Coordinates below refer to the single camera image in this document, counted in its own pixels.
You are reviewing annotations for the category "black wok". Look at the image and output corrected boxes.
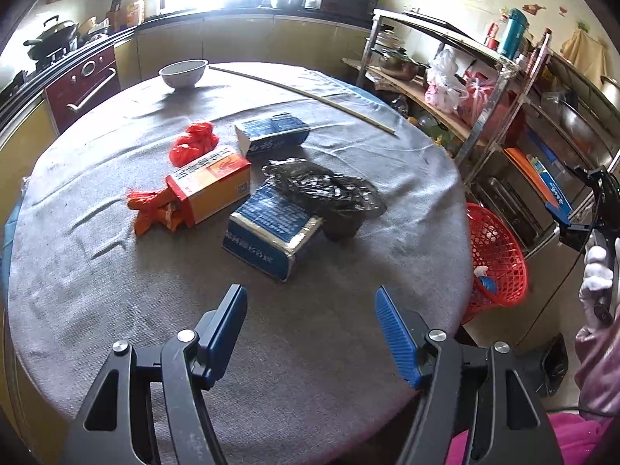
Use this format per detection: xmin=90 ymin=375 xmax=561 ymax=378
xmin=24 ymin=15 xmax=81 ymax=59

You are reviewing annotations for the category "red plastic bag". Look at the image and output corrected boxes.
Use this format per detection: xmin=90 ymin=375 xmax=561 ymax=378
xmin=169 ymin=122 xmax=220 ymax=166
xmin=458 ymin=70 xmax=505 ymax=129

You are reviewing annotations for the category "grey tablecloth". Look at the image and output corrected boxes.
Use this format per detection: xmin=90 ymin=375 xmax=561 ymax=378
xmin=7 ymin=62 xmax=473 ymax=462

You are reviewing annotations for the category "red plastic mesh basket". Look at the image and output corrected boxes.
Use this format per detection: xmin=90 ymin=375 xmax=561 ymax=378
xmin=460 ymin=202 xmax=530 ymax=325

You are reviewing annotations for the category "white ceramic bowl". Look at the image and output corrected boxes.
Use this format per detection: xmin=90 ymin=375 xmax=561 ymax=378
xmin=159 ymin=59 xmax=209 ymax=89

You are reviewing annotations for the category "metal storage rack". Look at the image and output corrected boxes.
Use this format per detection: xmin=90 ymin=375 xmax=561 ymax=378
xmin=361 ymin=9 xmax=620 ymax=262

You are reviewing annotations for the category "red plastic bag on rack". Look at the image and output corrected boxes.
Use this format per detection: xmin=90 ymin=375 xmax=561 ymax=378
xmin=458 ymin=70 xmax=505 ymax=129

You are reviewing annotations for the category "blue undercloth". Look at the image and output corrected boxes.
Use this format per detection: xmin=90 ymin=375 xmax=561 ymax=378
xmin=0 ymin=177 xmax=27 ymax=262

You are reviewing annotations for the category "orange yellow cardboard box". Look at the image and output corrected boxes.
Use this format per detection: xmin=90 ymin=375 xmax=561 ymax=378
xmin=165 ymin=146 xmax=252 ymax=226

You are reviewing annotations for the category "orange and blue flat board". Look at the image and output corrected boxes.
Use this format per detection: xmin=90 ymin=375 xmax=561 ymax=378
xmin=504 ymin=148 xmax=572 ymax=219

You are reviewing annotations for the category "yellow hanging cloth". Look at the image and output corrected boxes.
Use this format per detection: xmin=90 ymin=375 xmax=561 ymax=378
xmin=562 ymin=29 xmax=608 ymax=78

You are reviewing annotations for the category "large steel basin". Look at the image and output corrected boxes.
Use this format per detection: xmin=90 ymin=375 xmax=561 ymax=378
xmin=557 ymin=99 xmax=606 ymax=156

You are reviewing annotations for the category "person's right hand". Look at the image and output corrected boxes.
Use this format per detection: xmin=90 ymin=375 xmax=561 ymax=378
xmin=579 ymin=242 xmax=616 ymax=303

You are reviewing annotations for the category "orange wrapper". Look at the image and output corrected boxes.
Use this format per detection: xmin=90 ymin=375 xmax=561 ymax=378
xmin=127 ymin=189 xmax=187 ymax=237

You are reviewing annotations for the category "white pink plastic bag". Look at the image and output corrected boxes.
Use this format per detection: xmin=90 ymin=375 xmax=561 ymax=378
xmin=425 ymin=48 xmax=470 ymax=112

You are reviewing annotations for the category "long thin wooden stick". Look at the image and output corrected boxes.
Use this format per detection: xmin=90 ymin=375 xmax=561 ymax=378
xmin=208 ymin=64 xmax=396 ymax=135

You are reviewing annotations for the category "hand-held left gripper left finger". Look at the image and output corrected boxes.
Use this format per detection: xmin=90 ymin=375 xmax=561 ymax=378
xmin=60 ymin=283 xmax=249 ymax=465

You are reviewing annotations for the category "person's pink clothing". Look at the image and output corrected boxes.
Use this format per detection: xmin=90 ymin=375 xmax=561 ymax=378
xmin=446 ymin=409 xmax=620 ymax=465

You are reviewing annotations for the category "dark red built-in oven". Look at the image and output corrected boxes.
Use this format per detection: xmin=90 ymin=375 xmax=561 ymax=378
xmin=45 ymin=46 xmax=119 ymax=136

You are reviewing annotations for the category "person's right forearm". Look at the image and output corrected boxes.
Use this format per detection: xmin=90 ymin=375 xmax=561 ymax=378
xmin=574 ymin=310 xmax=620 ymax=418

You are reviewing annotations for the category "small blue cardboard box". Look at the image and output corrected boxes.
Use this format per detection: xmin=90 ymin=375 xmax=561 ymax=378
xmin=235 ymin=112 xmax=311 ymax=157

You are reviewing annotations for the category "black bag on floor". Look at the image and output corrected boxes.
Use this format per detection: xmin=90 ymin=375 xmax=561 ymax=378
xmin=533 ymin=334 xmax=570 ymax=398

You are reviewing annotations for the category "steel pot with lid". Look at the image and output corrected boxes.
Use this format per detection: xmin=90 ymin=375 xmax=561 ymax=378
xmin=378 ymin=46 xmax=428 ymax=82

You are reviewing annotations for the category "large blue cardboard box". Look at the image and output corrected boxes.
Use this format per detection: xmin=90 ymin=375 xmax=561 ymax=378
xmin=223 ymin=181 xmax=324 ymax=282

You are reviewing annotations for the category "black plastic bag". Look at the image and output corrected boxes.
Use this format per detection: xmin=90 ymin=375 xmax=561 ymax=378
xmin=262 ymin=159 xmax=387 ymax=242

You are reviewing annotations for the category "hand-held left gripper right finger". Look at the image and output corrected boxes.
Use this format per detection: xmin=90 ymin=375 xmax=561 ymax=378
xmin=375 ymin=286 xmax=565 ymax=465

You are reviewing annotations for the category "teal thermos bottle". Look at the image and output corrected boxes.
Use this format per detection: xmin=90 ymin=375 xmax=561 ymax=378
xmin=499 ymin=8 xmax=529 ymax=61

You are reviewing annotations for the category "blue plastic bag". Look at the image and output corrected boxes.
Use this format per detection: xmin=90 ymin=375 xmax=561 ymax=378
xmin=472 ymin=266 xmax=499 ymax=297

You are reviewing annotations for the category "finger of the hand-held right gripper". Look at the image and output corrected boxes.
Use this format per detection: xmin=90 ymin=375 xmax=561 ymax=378
xmin=545 ymin=198 xmax=592 ymax=253
xmin=573 ymin=165 xmax=608 ymax=191

